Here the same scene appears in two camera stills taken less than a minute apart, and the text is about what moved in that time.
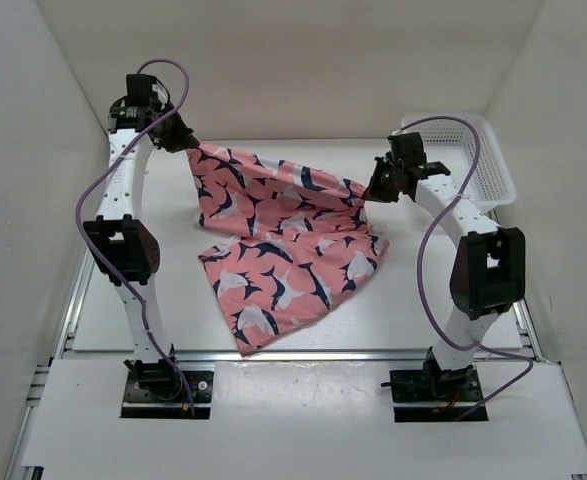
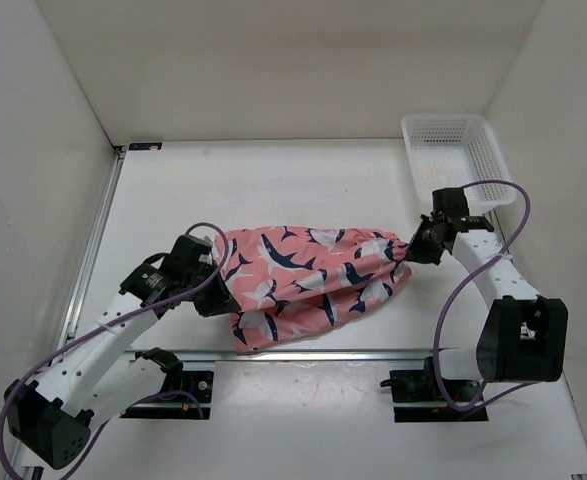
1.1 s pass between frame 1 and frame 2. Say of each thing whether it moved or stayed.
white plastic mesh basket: stayed
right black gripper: moved
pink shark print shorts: moved
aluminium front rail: stayed
